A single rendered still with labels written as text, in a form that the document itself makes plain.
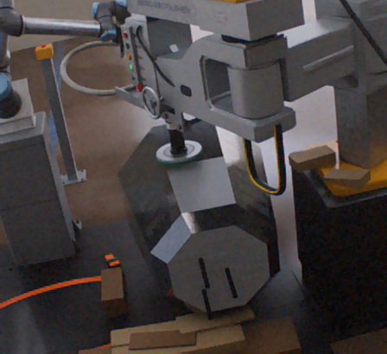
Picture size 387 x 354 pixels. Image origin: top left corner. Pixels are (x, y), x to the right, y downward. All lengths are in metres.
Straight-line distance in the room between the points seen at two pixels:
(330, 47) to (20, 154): 2.00
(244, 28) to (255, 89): 0.27
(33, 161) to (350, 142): 1.84
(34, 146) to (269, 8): 2.02
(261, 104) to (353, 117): 0.68
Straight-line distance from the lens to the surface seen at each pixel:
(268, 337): 3.05
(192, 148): 3.13
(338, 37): 2.64
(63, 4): 9.80
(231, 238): 2.71
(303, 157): 3.03
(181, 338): 2.95
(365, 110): 2.88
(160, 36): 2.84
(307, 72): 2.50
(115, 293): 3.53
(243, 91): 2.37
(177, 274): 2.77
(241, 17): 2.18
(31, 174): 3.92
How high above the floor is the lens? 2.15
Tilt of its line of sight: 25 degrees down
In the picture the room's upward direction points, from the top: 9 degrees counter-clockwise
